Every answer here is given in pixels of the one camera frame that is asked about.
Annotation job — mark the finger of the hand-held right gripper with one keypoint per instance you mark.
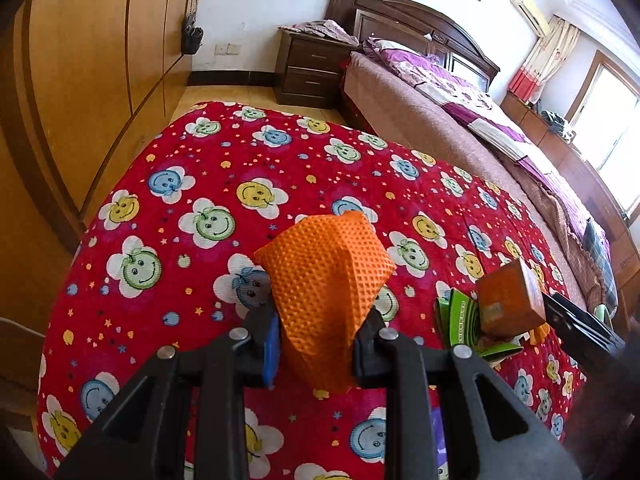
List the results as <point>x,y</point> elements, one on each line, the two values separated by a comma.
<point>575,325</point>

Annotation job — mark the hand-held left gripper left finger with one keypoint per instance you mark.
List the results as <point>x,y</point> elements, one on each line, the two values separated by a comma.
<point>270,350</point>

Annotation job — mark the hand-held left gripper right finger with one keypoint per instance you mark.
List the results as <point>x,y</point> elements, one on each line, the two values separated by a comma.
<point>367,355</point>

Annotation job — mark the orange cardboard box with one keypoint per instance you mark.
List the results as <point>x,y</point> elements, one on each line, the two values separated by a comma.
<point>510,300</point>

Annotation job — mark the orange foam net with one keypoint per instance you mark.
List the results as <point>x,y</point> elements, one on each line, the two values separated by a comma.
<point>539,334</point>
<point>325,280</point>

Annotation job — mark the crumpled orange foam net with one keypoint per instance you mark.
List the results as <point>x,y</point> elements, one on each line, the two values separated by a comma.
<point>539,334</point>

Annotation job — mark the blue plaid cloth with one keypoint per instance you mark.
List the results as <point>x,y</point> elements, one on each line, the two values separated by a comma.
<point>597,255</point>

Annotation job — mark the green packet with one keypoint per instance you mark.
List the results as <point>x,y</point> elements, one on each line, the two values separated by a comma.
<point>462,320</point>

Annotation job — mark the red printed tablecloth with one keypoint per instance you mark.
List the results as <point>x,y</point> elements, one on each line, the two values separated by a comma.
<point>200,270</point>

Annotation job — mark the purple wrapper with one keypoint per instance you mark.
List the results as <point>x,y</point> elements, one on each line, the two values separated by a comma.
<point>440,440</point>

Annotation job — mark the low wooden cabinets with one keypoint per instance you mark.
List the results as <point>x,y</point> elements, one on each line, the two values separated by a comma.
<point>585,170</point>

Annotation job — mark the dark clothes pile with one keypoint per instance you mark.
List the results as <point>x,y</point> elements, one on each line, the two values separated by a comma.
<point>556,124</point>

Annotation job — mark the wooden framed window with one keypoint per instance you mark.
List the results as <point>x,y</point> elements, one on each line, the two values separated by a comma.
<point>615,125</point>

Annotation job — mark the bed with brown cover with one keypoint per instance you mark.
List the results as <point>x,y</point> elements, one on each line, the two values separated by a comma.
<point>425,125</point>

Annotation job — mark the purple patchwork quilt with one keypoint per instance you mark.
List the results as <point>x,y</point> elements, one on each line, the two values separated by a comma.
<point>475,100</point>

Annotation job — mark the red and cream curtain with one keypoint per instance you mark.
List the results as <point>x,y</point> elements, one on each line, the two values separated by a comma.
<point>542,65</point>

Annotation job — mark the light wooden side cabinet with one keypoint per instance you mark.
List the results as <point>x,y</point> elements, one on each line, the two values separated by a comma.
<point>20,270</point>

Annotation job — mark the dark wooden nightstand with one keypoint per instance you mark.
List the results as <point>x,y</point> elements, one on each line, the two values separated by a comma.
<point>310,80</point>

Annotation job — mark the purple white pillow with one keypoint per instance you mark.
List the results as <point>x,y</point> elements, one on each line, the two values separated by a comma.
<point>397,47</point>

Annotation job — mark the black hanging bag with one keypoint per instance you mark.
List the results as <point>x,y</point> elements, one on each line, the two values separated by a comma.
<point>191,37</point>

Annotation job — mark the pink clothes pile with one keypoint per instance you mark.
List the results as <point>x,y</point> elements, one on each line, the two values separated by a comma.
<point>325,27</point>

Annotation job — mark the wooden wardrobe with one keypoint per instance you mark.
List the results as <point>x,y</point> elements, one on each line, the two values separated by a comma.
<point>90,60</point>

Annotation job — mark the dark wooden headboard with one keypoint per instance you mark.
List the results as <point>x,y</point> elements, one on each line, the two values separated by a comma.
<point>400,15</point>

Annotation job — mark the wall socket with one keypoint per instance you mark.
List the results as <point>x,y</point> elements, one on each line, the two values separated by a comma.
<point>227,49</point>

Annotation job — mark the wall air conditioner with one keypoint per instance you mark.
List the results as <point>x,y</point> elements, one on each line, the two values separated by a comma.
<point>530,10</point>

